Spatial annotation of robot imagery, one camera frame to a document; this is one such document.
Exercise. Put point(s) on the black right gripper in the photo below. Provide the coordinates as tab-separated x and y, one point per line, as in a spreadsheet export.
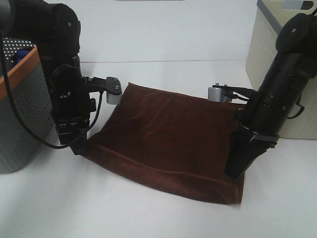
245	146

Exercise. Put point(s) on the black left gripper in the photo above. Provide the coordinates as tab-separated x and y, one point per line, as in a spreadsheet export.
71	114

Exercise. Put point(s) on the brown towel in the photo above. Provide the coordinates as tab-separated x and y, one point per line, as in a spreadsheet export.
171	142

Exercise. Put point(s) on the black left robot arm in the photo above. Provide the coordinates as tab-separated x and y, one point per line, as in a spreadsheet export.
55	30

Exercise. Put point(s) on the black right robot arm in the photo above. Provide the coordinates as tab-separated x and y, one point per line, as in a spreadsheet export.
267	109

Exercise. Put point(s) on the blue towel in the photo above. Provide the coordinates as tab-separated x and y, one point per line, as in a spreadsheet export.
19	56

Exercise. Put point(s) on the cream storage bin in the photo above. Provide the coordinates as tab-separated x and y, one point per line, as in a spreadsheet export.
271	16

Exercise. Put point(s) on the grey orange laundry basket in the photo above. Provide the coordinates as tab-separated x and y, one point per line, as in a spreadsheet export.
32	102

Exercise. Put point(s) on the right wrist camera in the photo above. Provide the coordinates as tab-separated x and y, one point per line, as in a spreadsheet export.
225	93

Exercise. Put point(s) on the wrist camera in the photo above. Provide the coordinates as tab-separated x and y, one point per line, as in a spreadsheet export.
225	93
110	85

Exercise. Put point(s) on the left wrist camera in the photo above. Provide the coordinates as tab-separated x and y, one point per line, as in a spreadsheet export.
110	85

